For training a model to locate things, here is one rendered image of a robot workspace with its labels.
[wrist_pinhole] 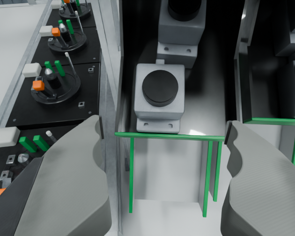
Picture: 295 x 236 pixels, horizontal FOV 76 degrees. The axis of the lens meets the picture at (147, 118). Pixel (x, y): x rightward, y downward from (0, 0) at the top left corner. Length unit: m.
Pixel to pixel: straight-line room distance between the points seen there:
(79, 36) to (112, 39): 0.58
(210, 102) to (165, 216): 0.36
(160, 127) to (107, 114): 0.37
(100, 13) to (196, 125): 0.16
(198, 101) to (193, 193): 0.21
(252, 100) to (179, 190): 0.22
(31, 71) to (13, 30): 0.62
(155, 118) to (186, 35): 0.09
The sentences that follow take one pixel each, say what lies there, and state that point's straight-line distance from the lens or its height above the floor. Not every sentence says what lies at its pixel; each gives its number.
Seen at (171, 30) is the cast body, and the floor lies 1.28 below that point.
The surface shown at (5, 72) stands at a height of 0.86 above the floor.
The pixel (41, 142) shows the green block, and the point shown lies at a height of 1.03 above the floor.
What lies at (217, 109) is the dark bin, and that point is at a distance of 0.24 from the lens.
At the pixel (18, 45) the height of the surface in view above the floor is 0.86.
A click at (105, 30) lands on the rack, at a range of 0.25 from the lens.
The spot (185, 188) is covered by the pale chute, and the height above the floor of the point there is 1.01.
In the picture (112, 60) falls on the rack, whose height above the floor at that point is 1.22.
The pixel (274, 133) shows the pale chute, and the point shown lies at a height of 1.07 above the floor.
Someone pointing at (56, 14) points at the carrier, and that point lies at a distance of 1.08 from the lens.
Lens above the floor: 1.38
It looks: 53 degrees down
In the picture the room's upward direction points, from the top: 1 degrees counter-clockwise
